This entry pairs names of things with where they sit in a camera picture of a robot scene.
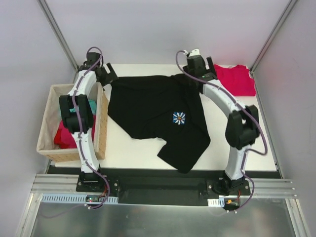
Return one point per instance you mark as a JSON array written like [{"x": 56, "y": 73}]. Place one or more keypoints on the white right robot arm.
[{"x": 242, "y": 127}]

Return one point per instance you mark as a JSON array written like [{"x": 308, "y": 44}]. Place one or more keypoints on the right aluminium frame post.
[{"x": 277, "y": 27}]

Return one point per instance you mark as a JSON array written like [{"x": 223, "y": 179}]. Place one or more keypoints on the red t-shirt in basket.
[{"x": 63, "y": 138}]

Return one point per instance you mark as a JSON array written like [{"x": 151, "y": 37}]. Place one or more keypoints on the aluminium front rail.
[{"x": 66, "y": 184}]

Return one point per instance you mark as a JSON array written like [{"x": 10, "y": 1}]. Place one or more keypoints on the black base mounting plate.
[{"x": 162, "y": 187}]

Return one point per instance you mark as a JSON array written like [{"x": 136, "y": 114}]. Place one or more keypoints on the black flower print t-shirt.
[{"x": 164, "y": 107}]

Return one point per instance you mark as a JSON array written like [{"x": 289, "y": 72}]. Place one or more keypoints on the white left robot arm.
[{"x": 77, "y": 115}]

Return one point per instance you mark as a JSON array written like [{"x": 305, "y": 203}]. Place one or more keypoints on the aluminium frame post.
[
  {"x": 277, "y": 27},
  {"x": 57, "y": 32}
]

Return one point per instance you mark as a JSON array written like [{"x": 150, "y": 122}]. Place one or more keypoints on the left aluminium frame post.
[{"x": 57, "y": 32}]

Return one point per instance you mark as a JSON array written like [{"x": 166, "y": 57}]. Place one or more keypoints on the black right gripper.
[{"x": 207, "y": 74}]

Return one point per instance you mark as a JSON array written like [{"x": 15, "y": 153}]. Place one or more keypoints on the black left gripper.
[{"x": 106, "y": 73}]

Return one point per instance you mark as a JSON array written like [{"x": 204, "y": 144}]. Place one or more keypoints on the white cable duct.
[
  {"x": 221, "y": 202},
  {"x": 78, "y": 199}
]

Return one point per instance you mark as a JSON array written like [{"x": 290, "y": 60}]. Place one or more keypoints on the right white cable duct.
[{"x": 221, "y": 202}]

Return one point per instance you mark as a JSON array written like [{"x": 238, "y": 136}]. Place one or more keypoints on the left white cable duct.
[{"x": 78, "y": 199}]

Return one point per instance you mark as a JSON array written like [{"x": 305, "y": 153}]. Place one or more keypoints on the teal t-shirt in basket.
[{"x": 92, "y": 104}]

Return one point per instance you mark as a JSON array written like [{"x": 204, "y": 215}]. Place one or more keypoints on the wicker laundry basket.
[{"x": 52, "y": 118}]

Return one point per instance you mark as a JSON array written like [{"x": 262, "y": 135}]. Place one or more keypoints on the folded red t-shirt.
[{"x": 236, "y": 80}]

